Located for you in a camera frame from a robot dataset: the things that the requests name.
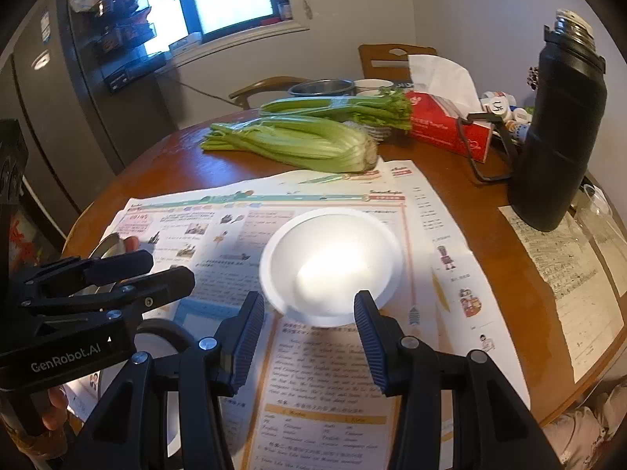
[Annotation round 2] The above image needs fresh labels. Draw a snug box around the black wall cable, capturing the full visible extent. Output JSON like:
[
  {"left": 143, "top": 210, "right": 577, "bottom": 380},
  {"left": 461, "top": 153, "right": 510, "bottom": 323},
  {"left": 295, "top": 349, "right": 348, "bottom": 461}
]
[{"left": 180, "top": 80, "right": 237, "bottom": 107}]

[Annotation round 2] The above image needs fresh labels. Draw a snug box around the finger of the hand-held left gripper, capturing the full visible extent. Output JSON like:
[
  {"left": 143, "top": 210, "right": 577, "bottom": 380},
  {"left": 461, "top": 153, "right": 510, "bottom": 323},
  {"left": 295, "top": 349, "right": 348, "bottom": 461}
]
[
  {"left": 10, "top": 249, "right": 154, "bottom": 303},
  {"left": 22, "top": 265, "right": 196, "bottom": 325}
]

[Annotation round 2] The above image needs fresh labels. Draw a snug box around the printed newspaper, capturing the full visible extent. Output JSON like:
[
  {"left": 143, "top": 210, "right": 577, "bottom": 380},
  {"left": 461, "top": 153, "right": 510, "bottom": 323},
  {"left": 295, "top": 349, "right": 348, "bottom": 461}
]
[{"left": 63, "top": 159, "right": 532, "bottom": 470}]

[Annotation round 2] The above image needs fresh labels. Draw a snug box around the tall-back wooden chair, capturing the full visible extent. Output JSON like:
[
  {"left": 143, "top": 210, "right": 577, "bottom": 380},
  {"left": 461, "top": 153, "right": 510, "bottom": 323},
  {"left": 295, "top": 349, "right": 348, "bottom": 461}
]
[{"left": 357, "top": 43, "right": 438, "bottom": 82}]

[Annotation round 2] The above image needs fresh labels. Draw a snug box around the wrapped celery bunch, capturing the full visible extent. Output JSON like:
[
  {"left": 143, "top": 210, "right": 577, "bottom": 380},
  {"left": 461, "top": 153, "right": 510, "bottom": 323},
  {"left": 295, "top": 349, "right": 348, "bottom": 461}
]
[{"left": 259, "top": 89, "right": 413, "bottom": 132}]

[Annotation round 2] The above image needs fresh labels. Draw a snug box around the black thermos bottle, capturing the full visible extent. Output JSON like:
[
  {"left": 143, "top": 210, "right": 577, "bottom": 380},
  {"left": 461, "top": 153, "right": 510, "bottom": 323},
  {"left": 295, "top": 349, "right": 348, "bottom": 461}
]
[{"left": 506, "top": 8, "right": 609, "bottom": 233}]

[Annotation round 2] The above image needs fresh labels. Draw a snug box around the person's left hand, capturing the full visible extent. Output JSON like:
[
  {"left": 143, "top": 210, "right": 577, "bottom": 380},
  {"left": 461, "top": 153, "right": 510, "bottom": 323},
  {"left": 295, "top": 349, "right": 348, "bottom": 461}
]
[{"left": 40, "top": 385, "right": 70, "bottom": 432}]

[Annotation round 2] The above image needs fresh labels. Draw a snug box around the red paper decoration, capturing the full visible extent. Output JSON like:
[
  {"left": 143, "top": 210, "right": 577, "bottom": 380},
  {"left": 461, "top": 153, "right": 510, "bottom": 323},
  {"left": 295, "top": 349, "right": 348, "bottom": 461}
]
[{"left": 7, "top": 204, "right": 56, "bottom": 269}]

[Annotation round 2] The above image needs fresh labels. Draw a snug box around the printed paper sheet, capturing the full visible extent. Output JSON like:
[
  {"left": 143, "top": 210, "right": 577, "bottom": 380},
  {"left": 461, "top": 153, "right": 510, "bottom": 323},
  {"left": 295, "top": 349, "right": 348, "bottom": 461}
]
[
  {"left": 580, "top": 213, "right": 627, "bottom": 300},
  {"left": 498, "top": 204, "right": 627, "bottom": 383}
]

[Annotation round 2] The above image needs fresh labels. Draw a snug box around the black cord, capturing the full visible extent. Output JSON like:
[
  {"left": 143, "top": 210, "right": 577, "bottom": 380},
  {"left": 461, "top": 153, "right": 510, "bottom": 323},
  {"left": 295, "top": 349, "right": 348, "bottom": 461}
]
[{"left": 457, "top": 112, "right": 516, "bottom": 185}]

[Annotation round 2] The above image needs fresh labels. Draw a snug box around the red tissue box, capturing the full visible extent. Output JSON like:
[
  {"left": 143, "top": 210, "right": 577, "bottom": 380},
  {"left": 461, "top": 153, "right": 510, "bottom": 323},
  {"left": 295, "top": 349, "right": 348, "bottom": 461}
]
[{"left": 406, "top": 53, "right": 497, "bottom": 165}]

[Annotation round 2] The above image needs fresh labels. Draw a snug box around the round metal pan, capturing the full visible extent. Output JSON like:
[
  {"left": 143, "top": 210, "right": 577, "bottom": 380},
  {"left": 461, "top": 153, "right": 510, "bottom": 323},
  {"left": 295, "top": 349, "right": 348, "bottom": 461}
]
[{"left": 73, "top": 233, "right": 141, "bottom": 299}]

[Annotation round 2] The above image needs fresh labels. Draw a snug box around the black magnetic fridge rack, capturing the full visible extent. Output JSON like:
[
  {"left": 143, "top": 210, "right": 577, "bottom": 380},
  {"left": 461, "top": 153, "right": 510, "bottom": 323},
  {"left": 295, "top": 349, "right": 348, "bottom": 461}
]
[{"left": 67, "top": 0, "right": 168, "bottom": 95}]

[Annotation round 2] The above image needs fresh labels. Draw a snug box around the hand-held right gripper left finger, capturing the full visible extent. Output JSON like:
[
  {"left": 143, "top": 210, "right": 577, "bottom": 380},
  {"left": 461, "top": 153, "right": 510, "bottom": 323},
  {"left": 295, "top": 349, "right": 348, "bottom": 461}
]
[{"left": 69, "top": 291, "right": 265, "bottom": 470}]

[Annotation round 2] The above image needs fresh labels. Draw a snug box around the white patterned box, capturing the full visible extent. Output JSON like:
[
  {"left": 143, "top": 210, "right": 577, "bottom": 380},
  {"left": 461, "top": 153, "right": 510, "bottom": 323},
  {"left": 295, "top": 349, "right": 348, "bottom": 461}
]
[{"left": 168, "top": 33, "right": 203, "bottom": 56}]

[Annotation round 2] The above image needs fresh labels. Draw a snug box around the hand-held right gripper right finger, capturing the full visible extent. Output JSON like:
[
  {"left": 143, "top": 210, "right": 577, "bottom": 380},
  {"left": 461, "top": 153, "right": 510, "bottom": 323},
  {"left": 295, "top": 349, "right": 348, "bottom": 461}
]
[{"left": 353, "top": 290, "right": 559, "bottom": 470}]

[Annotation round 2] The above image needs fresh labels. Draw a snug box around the celery bunch with root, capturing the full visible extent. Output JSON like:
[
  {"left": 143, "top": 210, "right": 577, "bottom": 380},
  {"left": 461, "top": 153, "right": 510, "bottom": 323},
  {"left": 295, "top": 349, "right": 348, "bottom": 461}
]
[{"left": 200, "top": 116, "right": 379, "bottom": 175}]

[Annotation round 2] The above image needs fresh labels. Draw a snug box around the small white ceramic bowl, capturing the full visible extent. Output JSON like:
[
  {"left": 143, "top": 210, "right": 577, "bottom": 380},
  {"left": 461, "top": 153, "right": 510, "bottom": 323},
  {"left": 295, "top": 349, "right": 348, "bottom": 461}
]
[{"left": 353, "top": 79, "right": 396, "bottom": 97}]

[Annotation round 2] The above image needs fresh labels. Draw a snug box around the grey refrigerator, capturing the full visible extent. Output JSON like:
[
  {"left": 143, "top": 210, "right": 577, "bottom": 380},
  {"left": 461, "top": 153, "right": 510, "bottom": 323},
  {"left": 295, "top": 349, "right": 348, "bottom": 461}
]
[{"left": 0, "top": 0, "right": 165, "bottom": 216}]

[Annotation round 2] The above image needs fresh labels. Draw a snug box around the metal pot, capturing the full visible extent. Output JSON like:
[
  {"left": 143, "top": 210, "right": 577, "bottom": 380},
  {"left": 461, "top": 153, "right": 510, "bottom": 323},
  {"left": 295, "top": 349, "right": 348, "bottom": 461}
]
[{"left": 288, "top": 79, "right": 354, "bottom": 99}]

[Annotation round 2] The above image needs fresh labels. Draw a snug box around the curved-back wooden chair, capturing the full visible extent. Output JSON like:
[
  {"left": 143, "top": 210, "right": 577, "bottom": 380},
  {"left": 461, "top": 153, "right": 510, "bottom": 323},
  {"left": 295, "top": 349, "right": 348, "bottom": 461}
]
[{"left": 228, "top": 76, "right": 315, "bottom": 109}]

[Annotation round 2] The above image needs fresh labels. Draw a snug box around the person's patterned clothing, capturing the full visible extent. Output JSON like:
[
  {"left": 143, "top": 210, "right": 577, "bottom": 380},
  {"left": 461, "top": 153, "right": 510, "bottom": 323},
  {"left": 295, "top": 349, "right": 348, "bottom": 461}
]
[{"left": 541, "top": 384, "right": 627, "bottom": 470}]

